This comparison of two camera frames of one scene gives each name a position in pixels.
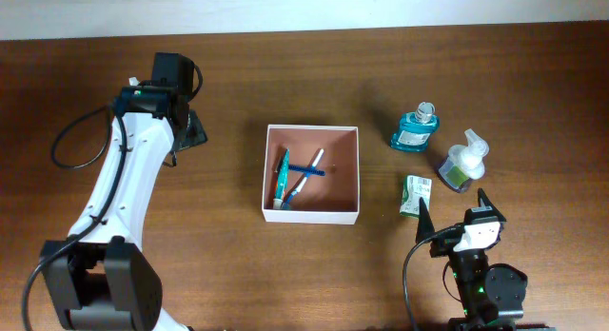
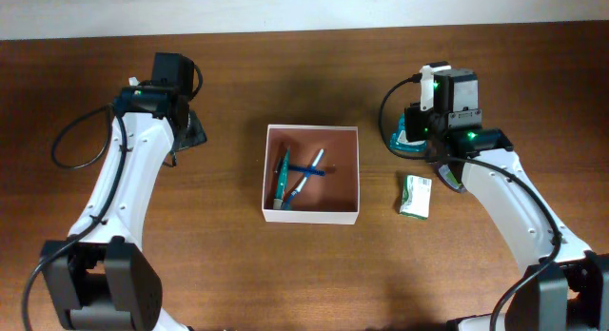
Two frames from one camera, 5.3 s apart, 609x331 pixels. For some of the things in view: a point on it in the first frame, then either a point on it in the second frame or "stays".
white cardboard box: (330, 199) stays
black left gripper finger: (195, 132) stays
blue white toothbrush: (286, 204) stays
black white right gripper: (444, 243) to (415, 129)
